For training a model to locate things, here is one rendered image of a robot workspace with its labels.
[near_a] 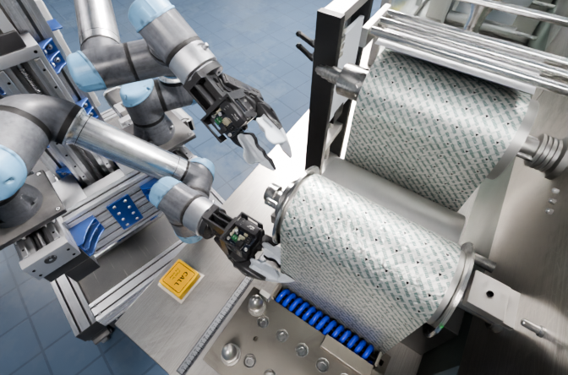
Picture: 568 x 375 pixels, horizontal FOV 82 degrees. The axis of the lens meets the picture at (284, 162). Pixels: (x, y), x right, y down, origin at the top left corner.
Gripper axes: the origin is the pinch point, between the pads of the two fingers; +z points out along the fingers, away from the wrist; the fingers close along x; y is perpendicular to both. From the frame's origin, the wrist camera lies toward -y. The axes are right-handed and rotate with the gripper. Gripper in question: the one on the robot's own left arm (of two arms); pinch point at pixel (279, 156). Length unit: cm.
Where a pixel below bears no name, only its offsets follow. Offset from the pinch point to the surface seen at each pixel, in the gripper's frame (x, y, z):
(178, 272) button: -42.5, -2.2, 7.0
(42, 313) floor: -169, -35, -10
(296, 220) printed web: 1.4, 13.5, 8.1
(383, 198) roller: 10.3, -0.1, 17.4
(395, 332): 1.3, 12.7, 32.5
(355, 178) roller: 7.9, -2.3, 12.2
